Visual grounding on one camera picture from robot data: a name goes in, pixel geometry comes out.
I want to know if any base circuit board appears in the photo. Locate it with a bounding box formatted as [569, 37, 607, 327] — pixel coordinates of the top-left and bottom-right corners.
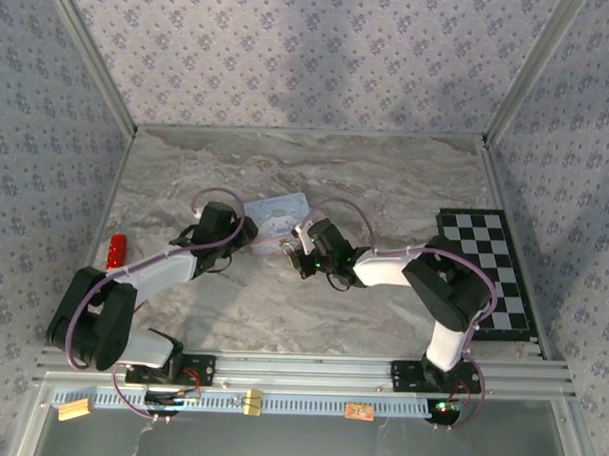
[426, 398, 464, 429]
[143, 387, 203, 422]

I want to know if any red plastic bottle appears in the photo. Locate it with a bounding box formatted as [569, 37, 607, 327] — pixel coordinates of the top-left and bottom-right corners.
[104, 232, 130, 273]

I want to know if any left aluminium corner post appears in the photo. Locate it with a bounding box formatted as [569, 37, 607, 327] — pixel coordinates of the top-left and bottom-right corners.
[36, 0, 144, 135]

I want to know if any right aluminium corner post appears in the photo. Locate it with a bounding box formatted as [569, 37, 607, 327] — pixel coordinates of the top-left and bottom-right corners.
[480, 0, 590, 151]

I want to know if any light wooden block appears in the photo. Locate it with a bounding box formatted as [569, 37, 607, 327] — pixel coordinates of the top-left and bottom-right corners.
[57, 398, 92, 424]

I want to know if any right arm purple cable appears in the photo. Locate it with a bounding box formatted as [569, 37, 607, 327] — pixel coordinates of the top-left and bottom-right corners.
[297, 196, 502, 432]

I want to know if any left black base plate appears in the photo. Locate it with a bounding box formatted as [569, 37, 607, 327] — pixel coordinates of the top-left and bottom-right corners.
[124, 351, 218, 388]

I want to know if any right base circuit board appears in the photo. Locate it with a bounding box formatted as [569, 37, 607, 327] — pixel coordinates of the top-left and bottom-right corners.
[426, 398, 464, 429]

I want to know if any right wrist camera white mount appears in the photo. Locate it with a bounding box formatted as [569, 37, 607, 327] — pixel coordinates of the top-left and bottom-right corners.
[292, 219, 318, 255]

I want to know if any cartoon printed tin box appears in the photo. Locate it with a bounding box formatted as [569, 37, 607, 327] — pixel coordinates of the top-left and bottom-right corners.
[242, 190, 315, 260]

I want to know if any yellow block with bands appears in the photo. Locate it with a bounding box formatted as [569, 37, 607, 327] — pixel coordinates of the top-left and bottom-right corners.
[243, 388, 265, 419]

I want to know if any left base circuit board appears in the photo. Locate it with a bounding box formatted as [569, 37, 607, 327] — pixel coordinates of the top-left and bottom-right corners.
[143, 387, 203, 422]

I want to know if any black white checkerboard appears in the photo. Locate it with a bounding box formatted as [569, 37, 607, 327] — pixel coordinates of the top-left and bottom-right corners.
[431, 207, 543, 344]

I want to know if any aluminium profile rail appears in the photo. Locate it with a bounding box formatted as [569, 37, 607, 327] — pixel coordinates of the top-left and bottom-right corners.
[32, 343, 579, 403]

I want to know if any orange printed card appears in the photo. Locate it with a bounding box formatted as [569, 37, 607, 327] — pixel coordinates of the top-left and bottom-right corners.
[343, 400, 376, 423]

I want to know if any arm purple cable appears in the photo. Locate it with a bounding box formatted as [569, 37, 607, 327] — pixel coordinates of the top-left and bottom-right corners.
[297, 196, 502, 432]
[64, 181, 249, 425]

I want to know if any grey slotted cable duct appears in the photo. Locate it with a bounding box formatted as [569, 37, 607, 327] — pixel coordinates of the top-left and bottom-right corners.
[51, 383, 433, 422]

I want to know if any aluminium corner post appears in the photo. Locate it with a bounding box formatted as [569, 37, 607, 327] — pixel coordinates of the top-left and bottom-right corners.
[36, 0, 144, 135]
[480, 0, 590, 151]

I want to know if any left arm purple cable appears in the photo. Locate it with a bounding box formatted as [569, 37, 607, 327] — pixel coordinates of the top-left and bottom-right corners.
[64, 181, 249, 425]

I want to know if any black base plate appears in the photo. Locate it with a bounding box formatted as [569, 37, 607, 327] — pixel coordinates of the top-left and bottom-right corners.
[389, 359, 483, 397]
[124, 351, 218, 388]

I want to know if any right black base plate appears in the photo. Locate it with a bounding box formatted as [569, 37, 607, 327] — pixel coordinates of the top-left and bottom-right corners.
[389, 359, 483, 397]

